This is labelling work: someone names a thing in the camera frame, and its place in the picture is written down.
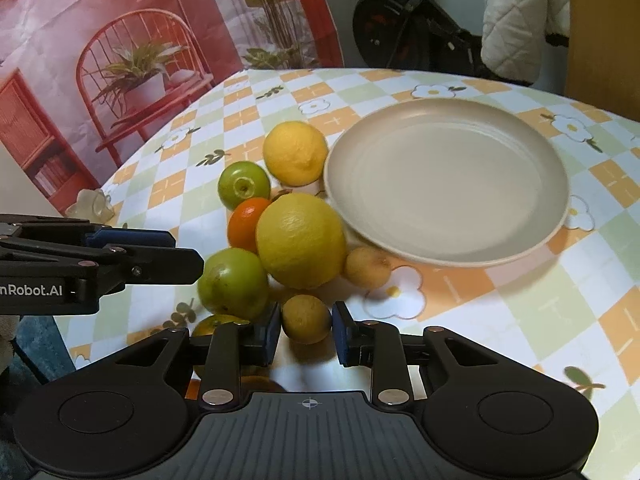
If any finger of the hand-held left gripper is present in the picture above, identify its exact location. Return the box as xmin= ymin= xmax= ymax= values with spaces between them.
xmin=0 ymin=238 xmax=205 ymax=302
xmin=0 ymin=213 xmax=177 ymax=251

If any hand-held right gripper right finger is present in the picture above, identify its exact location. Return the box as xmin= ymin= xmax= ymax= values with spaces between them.
xmin=332 ymin=301 xmax=499 ymax=411

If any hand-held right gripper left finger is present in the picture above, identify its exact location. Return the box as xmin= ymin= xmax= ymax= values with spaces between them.
xmin=116 ymin=302 xmax=283 ymax=411

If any small yellow round fruit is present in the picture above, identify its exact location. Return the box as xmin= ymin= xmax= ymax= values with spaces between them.
xmin=343 ymin=246 xmax=392 ymax=291
xmin=281 ymin=294 xmax=333 ymax=346

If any orange mandarin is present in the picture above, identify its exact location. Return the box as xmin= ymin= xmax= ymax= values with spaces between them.
xmin=227 ymin=197 xmax=272 ymax=256
xmin=239 ymin=366 xmax=290 ymax=395

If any green-patched orange tangerine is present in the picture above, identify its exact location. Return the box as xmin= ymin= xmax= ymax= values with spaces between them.
xmin=191 ymin=314 xmax=252 ymax=380

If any pale yellow-green apple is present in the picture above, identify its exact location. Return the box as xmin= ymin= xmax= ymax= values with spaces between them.
xmin=197 ymin=249 xmax=271 ymax=318

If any yellow lemon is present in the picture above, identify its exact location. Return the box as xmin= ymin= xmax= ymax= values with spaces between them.
xmin=262 ymin=121 xmax=329 ymax=186
xmin=255 ymin=194 xmax=347 ymax=291

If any small bright green apple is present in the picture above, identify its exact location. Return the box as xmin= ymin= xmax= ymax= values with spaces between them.
xmin=217 ymin=161 xmax=271 ymax=211

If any beige round plate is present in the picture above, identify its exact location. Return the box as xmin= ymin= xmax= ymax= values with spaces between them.
xmin=323 ymin=98 xmax=571 ymax=267

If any small clear glass figurine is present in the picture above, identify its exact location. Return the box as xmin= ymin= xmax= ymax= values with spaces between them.
xmin=65 ymin=187 xmax=113 ymax=221

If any teal floor rug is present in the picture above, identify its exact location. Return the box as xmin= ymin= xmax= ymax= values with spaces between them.
xmin=0 ymin=312 xmax=76 ymax=411

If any checked floral tablecloth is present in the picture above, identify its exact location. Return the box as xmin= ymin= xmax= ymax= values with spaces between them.
xmin=54 ymin=66 xmax=640 ymax=480

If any black exercise bike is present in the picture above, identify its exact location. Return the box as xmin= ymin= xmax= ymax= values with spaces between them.
xmin=351 ymin=0 xmax=533 ymax=86

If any white quilted jacket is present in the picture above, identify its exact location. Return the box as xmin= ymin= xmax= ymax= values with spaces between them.
xmin=481 ymin=0 xmax=571 ymax=68

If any brown wooden board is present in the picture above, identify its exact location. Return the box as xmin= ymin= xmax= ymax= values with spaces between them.
xmin=562 ymin=0 xmax=640 ymax=123

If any red printed wall poster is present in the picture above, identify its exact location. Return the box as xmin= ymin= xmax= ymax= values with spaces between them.
xmin=0 ymin=0 xmax=346 ymax=218

